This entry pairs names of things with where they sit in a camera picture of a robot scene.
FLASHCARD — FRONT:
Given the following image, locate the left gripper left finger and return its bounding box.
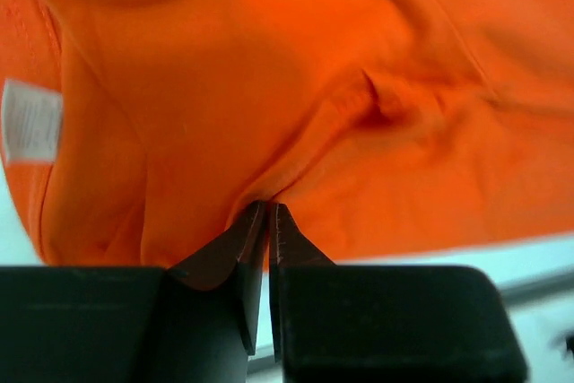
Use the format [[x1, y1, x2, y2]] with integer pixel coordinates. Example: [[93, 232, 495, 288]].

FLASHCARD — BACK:
[[169, 201, 267, 355]]

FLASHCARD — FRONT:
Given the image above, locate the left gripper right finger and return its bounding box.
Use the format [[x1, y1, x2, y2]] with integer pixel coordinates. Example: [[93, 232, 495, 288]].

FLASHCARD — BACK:
[[268, 204, 335, 362]]

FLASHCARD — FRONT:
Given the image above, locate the orange t shirt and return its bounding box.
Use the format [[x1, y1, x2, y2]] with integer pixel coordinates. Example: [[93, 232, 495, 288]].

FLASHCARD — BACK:
[[1, 0, 573, 266]]

